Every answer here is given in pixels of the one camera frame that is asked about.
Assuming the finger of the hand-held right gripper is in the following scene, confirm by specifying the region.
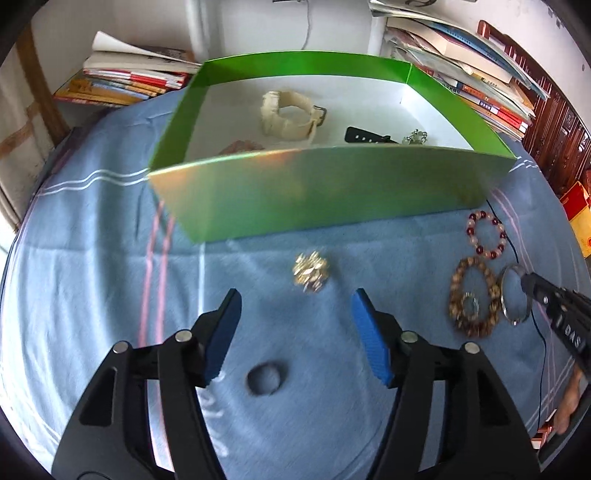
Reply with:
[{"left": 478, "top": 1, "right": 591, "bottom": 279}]
[{"left": 519, "top": 272, "right": 591, "bottom": 324}]

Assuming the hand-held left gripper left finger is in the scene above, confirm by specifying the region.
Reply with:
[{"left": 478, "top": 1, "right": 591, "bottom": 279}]
[{"left": 51, "top": 288, "right": 243, "bottom": 480}]

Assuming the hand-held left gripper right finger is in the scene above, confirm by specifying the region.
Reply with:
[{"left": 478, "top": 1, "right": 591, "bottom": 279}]
[{"left": 351, "top": 288, "right": 541, "bottom": 480}]

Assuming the silver bangle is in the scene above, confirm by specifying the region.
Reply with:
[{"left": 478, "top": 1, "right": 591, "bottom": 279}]
[{"left": 500, "top": 264, "right": 533, "bottom": 326}]

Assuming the gold brooch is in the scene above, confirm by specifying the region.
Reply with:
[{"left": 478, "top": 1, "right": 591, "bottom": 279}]
[{"left": 292, "top": 250, "right": 329, "bottom": 293}]

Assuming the green cardboard box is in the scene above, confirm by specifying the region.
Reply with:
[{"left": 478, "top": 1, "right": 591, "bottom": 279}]
[{"left": 148, "top": 50, "right": 519, "bottom": 243}]

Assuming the pink bead bracelet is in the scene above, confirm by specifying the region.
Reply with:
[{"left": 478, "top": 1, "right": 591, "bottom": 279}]
[{"left": 218, "top": 140, "right": 266, "bottom": 155}]

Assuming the person's right hand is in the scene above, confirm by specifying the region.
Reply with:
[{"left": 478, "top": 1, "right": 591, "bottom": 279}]
[{"left": 553, "top": 367, "right": 586, "bottom": 437}]

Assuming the yellow and red bag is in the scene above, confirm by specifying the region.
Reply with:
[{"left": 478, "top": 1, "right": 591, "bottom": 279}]
[{"left": 558, "top": 180, "right": 591, "bottom": 259}]

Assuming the blue printed bedsheet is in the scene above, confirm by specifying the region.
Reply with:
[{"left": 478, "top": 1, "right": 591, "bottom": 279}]
[{"left": 0, "top": 83, "right": 591, "bottom": 480}]

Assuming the dark wooden headboard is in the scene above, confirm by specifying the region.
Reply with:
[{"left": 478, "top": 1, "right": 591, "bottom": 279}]
[{"left": 475, "top": 19, "right": 591, "bottom": 199}]

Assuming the stack of large books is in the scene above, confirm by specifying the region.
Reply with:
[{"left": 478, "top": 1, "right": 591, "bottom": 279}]
[{"left": 368, "top": 0, "right": 552, "bottom": 143}]

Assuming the stack of thin books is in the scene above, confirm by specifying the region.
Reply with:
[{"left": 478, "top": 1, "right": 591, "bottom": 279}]
[{"left": 53, "top": 30, "right": 204, "bottom": 108}]

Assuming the beige curtain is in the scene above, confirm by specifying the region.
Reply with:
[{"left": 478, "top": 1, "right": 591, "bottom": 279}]
[{"left": 0, "top": 23, "right": 70, "bottom": 232}]

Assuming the black cable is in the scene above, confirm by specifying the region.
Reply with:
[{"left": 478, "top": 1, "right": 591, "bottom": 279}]
[{"left": 485, "top": 198, "right": 552, "bottom": 418}]

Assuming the small bead ring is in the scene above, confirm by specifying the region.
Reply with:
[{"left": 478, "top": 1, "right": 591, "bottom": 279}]
[{"left": 461, "top": 292, "right": 482, "bottom": 320}]

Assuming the brown bead bracelet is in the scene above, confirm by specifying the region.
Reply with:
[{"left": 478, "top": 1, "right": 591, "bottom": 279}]
[{"left": 449, "top": 256, "right": 502, "bottom": 339}]

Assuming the red bead bracelet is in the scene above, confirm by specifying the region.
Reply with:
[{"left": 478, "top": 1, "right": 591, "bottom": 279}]
[{"left": 465, "top": 210, "right": 509, "bottom": 260}]

